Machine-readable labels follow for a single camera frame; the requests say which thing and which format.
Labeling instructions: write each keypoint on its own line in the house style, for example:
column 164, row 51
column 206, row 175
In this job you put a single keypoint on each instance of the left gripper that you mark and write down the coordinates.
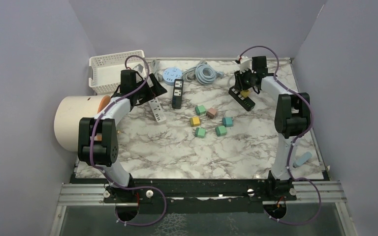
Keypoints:
column 157, row 89

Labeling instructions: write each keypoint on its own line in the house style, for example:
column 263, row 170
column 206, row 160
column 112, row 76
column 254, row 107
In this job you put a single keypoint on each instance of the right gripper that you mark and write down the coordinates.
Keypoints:
column 239, row 85

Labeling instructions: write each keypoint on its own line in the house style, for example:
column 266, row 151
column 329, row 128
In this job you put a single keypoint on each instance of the white power strip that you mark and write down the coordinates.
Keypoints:
column 157, row 110

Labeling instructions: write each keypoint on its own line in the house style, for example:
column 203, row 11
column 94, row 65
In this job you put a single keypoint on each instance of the blue round power socket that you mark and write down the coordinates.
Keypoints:
column 170, row 74

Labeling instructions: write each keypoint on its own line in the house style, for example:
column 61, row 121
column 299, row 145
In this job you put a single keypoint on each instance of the black power strip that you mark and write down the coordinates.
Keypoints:
column 177, row 94
column 246, row 103

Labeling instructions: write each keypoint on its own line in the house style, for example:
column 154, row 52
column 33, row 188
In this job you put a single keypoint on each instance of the teal plug adapter round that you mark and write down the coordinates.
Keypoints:
column 227, row 121

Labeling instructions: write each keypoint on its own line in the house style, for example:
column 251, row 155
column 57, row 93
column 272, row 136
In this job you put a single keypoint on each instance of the pink plug adapter round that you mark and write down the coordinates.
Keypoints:
column 211, row 113

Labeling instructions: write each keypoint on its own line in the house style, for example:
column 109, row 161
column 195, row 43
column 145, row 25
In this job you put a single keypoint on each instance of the yellow plug adapter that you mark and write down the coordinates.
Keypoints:
column 194, row 121
column 245, row 93

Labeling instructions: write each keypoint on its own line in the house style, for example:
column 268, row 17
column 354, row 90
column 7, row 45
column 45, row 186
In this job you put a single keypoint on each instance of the green plug adapter white strip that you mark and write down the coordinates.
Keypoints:
column 200, row 132

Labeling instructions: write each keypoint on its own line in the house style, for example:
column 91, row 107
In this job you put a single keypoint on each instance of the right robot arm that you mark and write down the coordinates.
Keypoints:
column 292, row 117

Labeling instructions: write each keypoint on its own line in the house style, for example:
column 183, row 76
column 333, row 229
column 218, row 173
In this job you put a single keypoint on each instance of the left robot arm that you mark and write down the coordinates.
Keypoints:
column 97, row 136

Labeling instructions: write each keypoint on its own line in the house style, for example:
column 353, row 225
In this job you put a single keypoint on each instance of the white plastic basket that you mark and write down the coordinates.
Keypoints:
column 104, row 72

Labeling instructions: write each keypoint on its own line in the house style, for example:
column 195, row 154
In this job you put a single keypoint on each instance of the cream cylinder container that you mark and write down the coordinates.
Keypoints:
column 69, row 112

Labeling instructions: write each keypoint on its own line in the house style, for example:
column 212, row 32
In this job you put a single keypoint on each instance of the light blue small device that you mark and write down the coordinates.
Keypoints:
column 302, row 159

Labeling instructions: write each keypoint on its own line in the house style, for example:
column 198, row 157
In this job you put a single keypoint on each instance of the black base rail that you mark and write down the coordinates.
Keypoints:
column 191, row 196

